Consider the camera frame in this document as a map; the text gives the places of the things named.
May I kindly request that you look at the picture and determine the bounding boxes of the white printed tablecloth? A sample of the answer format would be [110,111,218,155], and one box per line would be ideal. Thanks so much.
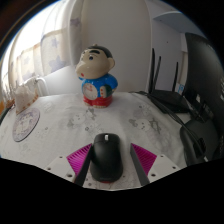
[0,91,188,191]

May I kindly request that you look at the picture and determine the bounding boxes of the cartoon boy figurine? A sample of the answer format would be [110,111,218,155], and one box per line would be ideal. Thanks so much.
[75,44,119,109]

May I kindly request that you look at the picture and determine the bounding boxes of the black computer mouse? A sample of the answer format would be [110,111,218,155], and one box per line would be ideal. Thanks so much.
[89,132,124,183]

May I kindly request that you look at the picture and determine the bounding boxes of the black computer monitor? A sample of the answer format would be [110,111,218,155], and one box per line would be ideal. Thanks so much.
[184,32,224,129]

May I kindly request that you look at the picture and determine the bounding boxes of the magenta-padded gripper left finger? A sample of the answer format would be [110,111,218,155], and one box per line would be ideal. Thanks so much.
[44,143,94,187]

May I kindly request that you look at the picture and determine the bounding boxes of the white star-print curtain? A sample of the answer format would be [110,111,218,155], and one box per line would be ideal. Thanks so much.
[1,0,84,98]

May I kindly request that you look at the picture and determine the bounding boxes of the white wall shelf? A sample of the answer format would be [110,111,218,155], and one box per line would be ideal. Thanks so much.
[153,11,205,35]

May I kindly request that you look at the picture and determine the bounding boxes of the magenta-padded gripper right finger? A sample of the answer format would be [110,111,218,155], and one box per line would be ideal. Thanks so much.
[129,142,180,187]

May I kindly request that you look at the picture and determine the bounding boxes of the round purple printed mouse pad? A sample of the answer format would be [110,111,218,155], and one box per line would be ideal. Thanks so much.
[12,107,41,143]

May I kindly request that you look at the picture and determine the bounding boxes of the black router with antennas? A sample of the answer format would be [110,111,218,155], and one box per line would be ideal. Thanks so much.
[146,48,192,114]

